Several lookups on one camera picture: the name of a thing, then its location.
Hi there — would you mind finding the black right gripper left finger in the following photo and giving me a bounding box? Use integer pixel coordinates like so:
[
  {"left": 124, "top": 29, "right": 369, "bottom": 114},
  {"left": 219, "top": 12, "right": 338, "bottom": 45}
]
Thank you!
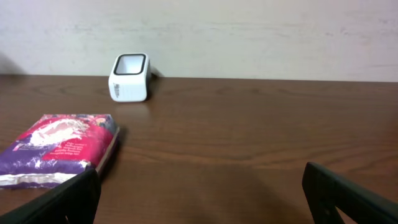
[{"left": 1, "top": 169, "right": 101, "bottom": 224}]

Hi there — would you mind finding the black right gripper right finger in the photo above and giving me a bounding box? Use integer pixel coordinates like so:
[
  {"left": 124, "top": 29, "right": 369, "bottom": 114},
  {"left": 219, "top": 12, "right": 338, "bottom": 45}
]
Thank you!
[{"left": 302, "top": 162, "right": 397, "bottom": 224}]

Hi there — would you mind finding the red purple snack bag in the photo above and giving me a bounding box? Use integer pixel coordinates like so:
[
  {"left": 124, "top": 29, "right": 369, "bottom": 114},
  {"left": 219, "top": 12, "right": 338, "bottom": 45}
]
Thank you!
[{"left": 1, "top": 114, "right": 120, "bottom": 189}]

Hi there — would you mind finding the white barcode scanner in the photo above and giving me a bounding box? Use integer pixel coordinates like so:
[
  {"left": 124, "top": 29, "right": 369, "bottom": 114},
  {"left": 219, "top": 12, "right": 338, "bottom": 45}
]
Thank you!
[{"left": 108, "top": 53, "right": 152, "bottom": 103}]

